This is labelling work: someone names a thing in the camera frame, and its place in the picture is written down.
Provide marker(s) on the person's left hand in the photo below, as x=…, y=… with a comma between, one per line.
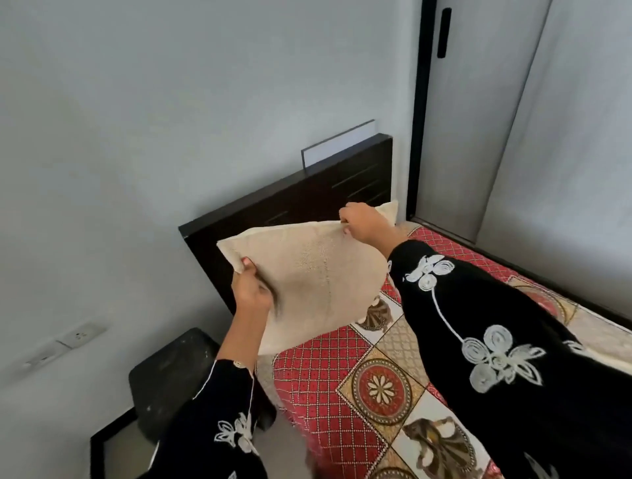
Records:
x=252, y=293

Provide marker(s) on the black floral blouse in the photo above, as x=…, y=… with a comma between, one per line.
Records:
x=518, y=395

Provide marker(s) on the person's right forearm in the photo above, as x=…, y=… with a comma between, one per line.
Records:
x=392, y=242

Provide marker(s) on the white board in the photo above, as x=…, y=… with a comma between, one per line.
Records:
x=336, y=145

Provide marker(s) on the black stool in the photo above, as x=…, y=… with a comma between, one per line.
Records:
x=168, y=375

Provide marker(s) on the beige pillow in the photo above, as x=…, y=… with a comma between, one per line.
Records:
x=321, y=276

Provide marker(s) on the black recessed door pull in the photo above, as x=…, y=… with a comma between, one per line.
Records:
x=444, y=32

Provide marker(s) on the red patterned bedsheet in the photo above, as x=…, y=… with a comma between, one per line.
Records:
x=316, y=375

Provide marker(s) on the white wall socket plate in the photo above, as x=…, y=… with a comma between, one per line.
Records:
x=81, y=335

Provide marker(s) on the person's left forearm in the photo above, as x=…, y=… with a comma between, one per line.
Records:
x=242, y=340

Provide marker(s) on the person's right hand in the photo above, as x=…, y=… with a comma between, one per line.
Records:
x=368, y=222

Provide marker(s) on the dark wooden bed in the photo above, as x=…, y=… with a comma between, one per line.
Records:
x=296, y=197

